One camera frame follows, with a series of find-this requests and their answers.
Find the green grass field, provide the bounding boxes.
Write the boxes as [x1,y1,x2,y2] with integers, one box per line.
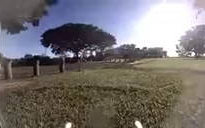
[0,57,205,128]

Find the row of distant trees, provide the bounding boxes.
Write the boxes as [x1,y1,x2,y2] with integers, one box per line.
[102,43,169,62]

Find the large broad-crowned tree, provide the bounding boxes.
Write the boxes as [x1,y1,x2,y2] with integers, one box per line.
[39,22,118,62]

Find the grey road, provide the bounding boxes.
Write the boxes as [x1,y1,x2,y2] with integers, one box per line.
[9,62,104,80]

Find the dark hedge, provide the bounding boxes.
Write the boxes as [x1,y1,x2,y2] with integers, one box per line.
[11,53,81,67]

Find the robot's own part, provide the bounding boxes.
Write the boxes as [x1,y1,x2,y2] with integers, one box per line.
[65,121,73,128]
[134,120,144,128]

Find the round dark tree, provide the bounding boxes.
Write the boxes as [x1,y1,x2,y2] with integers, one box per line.
[175,24,205,59]

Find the overhanging tree foliage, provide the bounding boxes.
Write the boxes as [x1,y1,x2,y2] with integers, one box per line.
[0,0,58,35]

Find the grey worn path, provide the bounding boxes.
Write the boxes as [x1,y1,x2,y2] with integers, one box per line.
[165,68,205,128]

